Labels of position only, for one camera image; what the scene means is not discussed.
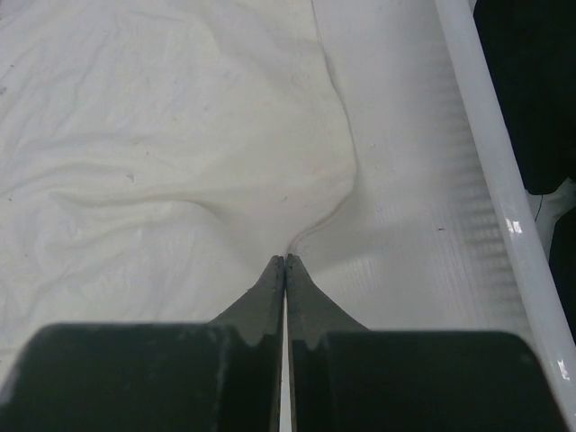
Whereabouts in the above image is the cream white t shirt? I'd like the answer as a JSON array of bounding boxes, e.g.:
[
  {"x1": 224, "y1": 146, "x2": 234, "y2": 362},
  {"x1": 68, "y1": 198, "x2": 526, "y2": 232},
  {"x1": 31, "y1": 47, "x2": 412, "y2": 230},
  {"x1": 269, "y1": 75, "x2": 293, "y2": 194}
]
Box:
[{"x1": 1, "y1": 1, "x2": 356, "y2": 364}]

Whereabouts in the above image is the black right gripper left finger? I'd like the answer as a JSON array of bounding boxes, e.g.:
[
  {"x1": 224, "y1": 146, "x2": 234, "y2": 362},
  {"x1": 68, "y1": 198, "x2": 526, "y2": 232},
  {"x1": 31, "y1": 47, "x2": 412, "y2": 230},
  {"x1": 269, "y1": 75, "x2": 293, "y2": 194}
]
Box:
[{"x1": 1, "y1": 256, "x2": 284, "y2": 431}]

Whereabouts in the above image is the white plastic laundry basket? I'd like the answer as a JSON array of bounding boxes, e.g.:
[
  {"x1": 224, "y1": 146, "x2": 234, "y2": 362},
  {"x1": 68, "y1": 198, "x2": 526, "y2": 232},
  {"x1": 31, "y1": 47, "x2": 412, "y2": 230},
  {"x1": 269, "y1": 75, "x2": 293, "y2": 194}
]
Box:
[{"x1": 434, "y1": 0, "x2": 576, "y2": 432}]

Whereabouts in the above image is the black garment in basket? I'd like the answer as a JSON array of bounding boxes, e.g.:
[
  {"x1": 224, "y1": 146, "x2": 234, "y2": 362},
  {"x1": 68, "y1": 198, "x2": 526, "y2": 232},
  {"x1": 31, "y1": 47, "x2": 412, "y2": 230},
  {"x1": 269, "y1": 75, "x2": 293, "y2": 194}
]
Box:
[{"x1": 472, "y1": 0, "x2": 576, "y2": 289}]

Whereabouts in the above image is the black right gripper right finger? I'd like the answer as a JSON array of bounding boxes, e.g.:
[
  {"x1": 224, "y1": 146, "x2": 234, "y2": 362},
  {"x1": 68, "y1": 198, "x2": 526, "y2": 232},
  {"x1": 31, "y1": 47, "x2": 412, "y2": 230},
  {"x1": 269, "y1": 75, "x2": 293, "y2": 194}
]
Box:
[{"x1": 285, "y1": 255, "x2": 567, "y2": 431}]

